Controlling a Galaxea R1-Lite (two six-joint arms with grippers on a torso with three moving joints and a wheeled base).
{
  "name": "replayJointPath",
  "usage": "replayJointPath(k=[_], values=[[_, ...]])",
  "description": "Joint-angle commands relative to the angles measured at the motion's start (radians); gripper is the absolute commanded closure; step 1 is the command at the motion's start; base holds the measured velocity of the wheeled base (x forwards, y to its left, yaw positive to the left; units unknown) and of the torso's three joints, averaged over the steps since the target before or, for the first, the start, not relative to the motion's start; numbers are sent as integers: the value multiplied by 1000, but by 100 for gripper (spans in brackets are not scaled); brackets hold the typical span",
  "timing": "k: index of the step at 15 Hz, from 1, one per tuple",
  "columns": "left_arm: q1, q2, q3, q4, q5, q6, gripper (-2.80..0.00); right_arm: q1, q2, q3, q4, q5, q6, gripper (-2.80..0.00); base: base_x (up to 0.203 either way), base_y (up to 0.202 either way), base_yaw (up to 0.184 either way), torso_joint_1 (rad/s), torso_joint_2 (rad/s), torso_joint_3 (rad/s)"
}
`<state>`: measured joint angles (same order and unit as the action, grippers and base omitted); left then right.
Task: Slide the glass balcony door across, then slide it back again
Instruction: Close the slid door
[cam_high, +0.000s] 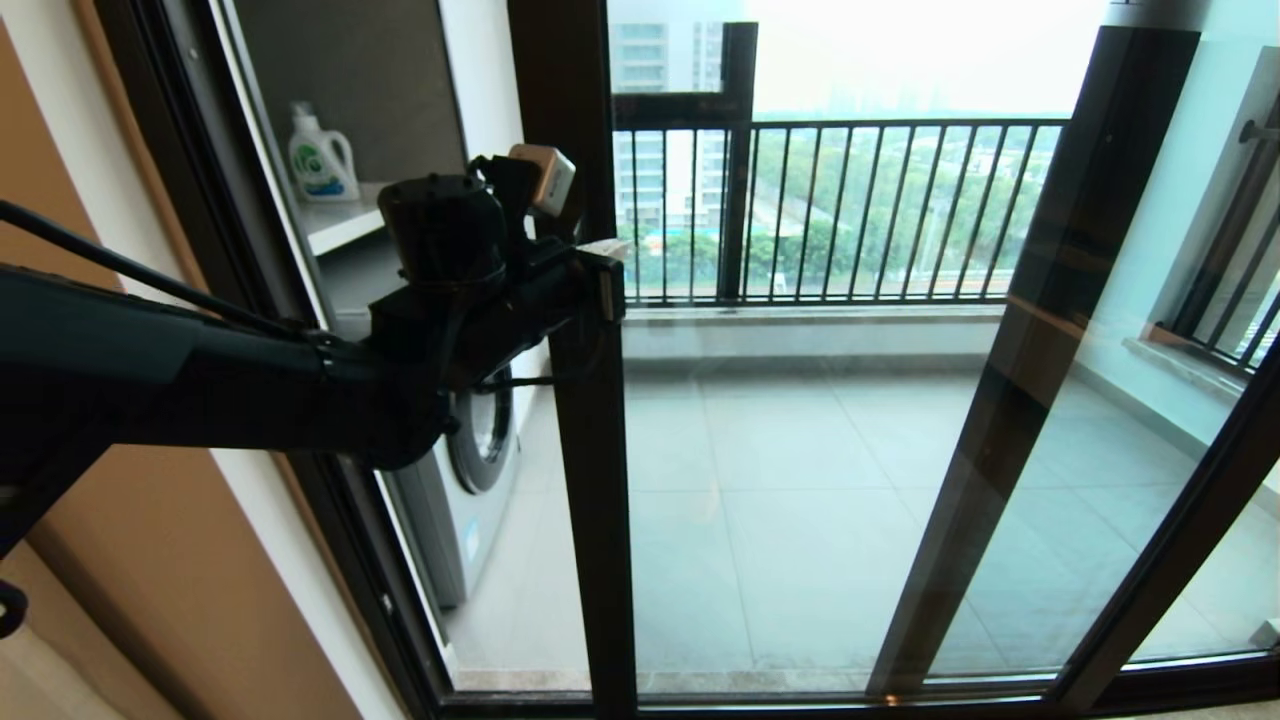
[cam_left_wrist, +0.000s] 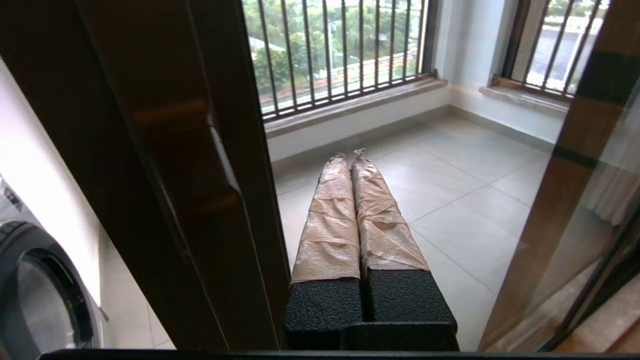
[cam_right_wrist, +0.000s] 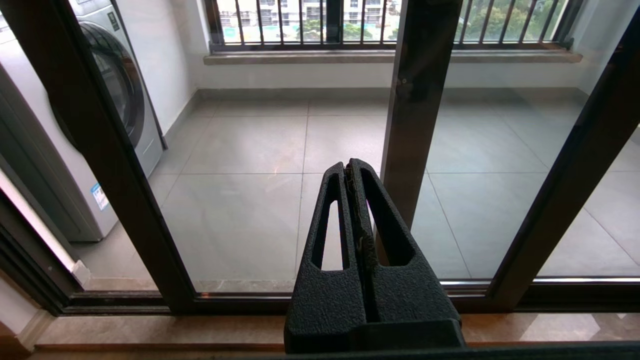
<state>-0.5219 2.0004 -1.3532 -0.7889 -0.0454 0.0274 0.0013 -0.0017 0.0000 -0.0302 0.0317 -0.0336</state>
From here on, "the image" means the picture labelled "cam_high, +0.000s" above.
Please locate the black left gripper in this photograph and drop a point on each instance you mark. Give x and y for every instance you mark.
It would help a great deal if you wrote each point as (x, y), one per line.
(530, 310)

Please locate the metal rod with knob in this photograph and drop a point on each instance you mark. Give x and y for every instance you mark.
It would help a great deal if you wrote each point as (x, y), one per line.
(1258, 132)

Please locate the silver front-load washing machine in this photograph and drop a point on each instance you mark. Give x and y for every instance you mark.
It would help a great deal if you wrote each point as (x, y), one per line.
(470, 540)

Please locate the dark window frame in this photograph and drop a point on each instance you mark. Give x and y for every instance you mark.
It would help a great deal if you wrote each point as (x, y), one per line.
(740, 200)

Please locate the dark brown cabinet panel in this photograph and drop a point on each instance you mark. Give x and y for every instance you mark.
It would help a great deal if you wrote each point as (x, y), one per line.
(350, 80)

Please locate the small stone window sill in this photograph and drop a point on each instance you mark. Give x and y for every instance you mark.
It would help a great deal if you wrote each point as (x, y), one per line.
(1190, 365)

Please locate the brown framed glass door panel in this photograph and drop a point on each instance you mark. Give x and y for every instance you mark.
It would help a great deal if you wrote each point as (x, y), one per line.
(1050, 250)

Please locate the dark framed sliding glass door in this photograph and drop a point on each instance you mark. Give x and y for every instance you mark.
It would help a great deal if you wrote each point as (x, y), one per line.
(600, 500)

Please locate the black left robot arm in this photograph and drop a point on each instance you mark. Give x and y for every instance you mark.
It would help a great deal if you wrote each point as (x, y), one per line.
(150, 380)

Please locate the long grey stone window sill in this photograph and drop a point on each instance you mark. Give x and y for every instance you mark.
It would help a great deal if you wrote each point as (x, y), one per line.
(800, 317)

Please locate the black metal balcony railing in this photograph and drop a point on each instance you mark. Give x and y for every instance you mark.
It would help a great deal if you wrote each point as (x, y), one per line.
(900, 125)

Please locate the white laundry detergent bottle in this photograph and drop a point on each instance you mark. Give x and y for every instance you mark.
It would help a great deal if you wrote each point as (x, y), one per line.
(320, 165)

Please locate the white shelf board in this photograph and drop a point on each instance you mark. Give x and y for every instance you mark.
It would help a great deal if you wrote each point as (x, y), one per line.
(340, 225)

